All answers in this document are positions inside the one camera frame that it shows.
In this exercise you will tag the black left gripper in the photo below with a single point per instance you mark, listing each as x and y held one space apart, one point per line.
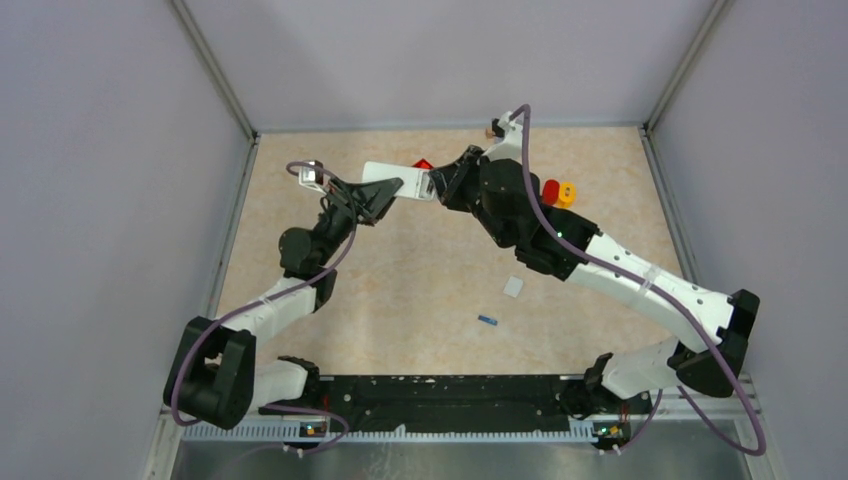
360 200

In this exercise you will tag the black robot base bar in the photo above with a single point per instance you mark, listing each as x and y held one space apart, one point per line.
460 404

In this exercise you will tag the red oval toy block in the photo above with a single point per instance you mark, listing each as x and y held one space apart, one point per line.
550 192

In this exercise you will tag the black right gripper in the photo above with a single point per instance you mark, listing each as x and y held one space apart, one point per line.
449 181

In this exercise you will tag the grey remote control with buttons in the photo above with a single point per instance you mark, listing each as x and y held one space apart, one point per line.
416 183

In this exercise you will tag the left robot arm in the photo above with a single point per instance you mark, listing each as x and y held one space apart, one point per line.
214 376

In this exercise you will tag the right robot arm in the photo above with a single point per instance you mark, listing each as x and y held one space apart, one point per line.
710 330

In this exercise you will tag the red toy bin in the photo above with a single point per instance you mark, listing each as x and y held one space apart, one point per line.
423 164

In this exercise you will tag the blue AAA battery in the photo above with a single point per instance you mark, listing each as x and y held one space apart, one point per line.
488 320

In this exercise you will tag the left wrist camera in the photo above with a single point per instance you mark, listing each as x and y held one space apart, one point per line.
313 176

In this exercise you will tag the small white battery cover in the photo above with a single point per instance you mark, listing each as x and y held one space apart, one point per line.
513 287

